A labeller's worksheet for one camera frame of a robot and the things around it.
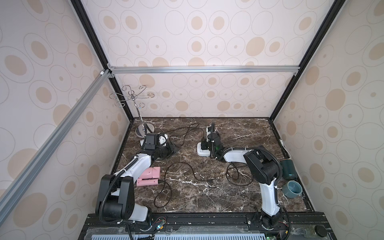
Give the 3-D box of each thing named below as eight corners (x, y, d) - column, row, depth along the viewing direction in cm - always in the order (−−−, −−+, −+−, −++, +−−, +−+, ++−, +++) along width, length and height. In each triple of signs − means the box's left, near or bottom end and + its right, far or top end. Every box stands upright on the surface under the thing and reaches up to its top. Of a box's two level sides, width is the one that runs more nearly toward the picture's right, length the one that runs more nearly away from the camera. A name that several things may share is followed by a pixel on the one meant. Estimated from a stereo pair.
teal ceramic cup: (284, 198, 84) (290, 194, 78) (279, 185, 88) (285, 180, 83) (297, 198, 84) (304, 194, 78) (291, 185, 88) (298, 180, 83)
